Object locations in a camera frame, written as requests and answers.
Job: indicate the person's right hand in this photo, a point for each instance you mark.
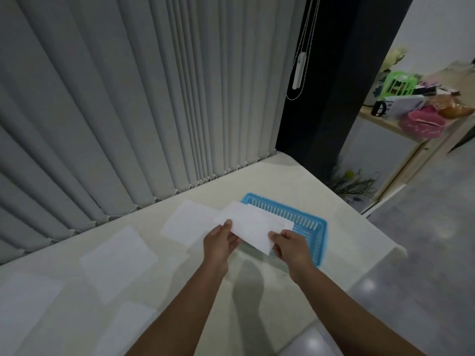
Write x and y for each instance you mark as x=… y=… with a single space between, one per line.
x=293 y=248

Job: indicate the person's left hand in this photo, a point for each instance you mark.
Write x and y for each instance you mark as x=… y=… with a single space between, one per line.
x=217 y=245

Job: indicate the person's right thumb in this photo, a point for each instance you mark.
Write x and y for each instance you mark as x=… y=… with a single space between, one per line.
x=276 y=236

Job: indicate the person's left thumb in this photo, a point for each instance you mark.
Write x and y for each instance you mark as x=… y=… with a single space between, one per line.
x=227 y=226

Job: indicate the white paper sheet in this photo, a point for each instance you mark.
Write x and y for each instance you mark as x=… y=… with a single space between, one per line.
x=26 y=311
x=124 y=329
x=118 y=263
x=252 y=228
x=187 y=222

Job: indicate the person's left forearm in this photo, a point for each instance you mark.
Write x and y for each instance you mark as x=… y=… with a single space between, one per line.
x=185 y=311

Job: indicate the person's right forearm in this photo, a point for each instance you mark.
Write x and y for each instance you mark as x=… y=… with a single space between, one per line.
x=352 y=315

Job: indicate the blue plastic basket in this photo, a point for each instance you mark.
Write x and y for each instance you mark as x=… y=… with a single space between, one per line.
x=297 y=222

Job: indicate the green artificial plant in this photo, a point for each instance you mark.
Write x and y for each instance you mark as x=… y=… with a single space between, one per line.
x=352 y=185

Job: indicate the grey vertical blinds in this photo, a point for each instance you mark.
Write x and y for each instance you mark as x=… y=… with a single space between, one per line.
x=130 y=100

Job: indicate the wooden shelf table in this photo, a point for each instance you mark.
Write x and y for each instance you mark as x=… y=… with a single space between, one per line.
x=419 y=137

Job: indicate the white booklet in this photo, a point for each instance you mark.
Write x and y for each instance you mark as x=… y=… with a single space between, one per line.
x=402 y=105

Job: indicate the pink plastic basket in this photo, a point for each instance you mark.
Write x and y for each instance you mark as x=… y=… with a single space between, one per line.
x=423 y=123

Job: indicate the green plastic basket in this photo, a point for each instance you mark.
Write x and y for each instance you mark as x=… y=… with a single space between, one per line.
x=399 y=84

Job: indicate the cream artificial flower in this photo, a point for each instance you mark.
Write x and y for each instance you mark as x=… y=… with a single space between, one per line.
x=393 y=57

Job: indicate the brown snack bag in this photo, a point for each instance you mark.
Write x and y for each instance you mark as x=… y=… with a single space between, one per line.
x=451 y=106

